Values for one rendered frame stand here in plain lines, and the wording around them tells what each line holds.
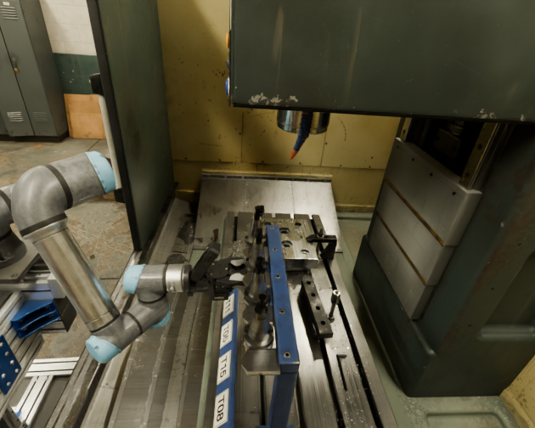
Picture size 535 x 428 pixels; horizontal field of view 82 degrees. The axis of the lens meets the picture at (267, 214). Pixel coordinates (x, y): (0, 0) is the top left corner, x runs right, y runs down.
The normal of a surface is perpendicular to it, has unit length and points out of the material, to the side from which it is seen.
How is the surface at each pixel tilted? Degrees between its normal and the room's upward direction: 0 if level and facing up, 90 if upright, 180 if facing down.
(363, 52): 90
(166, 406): 7
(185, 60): 90
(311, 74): 90
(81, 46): 90
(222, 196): 24
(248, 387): 0
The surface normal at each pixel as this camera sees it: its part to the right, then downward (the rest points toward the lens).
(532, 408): -1.00, -0.04
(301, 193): 0.08, -0.56
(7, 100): 0.39, 0.50
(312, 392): 0.07, -0.85
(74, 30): 0.11, 0.52
